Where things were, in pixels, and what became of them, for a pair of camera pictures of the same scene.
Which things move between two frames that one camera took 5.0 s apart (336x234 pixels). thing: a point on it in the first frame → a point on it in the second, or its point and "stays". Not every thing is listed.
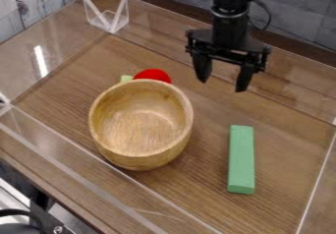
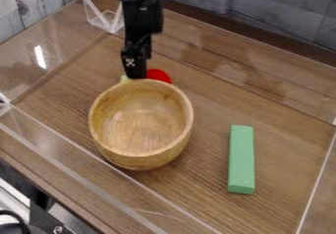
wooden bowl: x=140 y=121 stays
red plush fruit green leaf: x=147 y=74 stays
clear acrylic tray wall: x=56 y=191 stays
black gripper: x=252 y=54 → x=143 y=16
